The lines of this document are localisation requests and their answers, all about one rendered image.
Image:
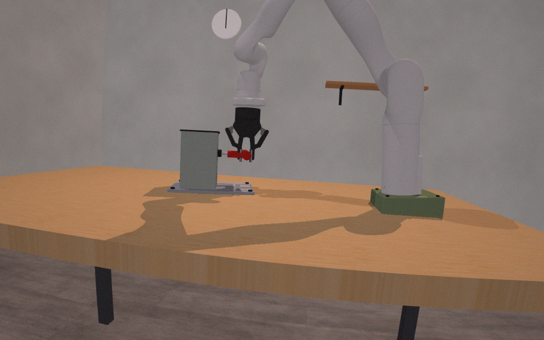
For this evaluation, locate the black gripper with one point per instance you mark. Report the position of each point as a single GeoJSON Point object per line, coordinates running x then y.
{"type": "Point", "coordinates": [247, 124]}

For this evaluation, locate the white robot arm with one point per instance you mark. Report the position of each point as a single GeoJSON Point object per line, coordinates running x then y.
{"type": "Point", "coordinates": [401, 82]}

